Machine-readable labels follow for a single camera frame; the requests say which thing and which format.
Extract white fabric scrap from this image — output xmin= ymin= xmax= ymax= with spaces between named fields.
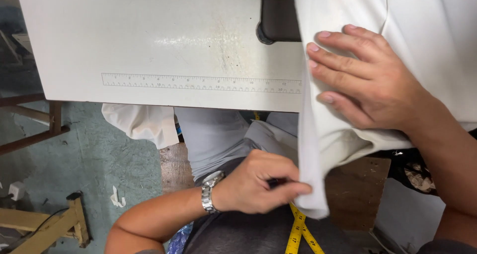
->
xmin=110 ymin=185 xmax=127 ymax=208

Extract brown metal table frame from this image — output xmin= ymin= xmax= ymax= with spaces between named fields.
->
xmin=0 ymin=93 xmax=71 ymax=156

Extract blue plastic bag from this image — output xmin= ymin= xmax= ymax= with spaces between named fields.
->
xmin=166 ymin=222 xmax=194 ymax=254

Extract yellow measuring tape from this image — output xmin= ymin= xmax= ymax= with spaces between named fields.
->
xmin=285 ymin=202 xmax=325 ymax=254

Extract pale wooden frame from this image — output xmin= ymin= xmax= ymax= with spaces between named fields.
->
xmin=0 ymin=192 xmax=92 ymax=254

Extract silver wristwatch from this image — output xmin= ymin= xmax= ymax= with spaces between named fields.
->
xmin=201 ymin=170 xmax=226 ymax=214

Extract pale grey fabric sheet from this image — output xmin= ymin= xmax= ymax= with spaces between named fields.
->
xmin=374 ymin=177 xmax=446 ymax=254

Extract person's grey trousers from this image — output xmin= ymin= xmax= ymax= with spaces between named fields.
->
xmin=174 ymin=107 xmax=299 ymax=182

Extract large white fabric piece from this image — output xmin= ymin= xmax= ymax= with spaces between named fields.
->
xmin=292 ymin=0 xmax=477 ymax=220

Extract white cloth hanging under table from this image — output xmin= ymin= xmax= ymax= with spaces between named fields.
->
xmin=101 ymin=103 xmax=180 ymax=150

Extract person's left hand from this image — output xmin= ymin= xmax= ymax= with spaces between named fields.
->
xmin=212 ymin=150 xmax=314 ymax=215

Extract black bag of scraps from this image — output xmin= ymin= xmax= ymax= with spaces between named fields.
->
xmin=388 ymin=147 xmax=448 ymax=197

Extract person's right hand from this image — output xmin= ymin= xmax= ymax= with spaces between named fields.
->
xmin=306 ymin=24 xmax=448 ymax=136

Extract white wall plug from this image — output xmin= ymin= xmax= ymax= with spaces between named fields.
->
xmin=8 ymin=181 xmax=26 ymax=202

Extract person's dark shirt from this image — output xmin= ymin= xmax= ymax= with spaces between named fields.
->
xmin=182 ymin=156 xmax=360 ymax=254

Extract dark sewing machine base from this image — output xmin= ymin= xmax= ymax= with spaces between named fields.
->
xmin=256 ymin=0 xmax=302 ymax=45

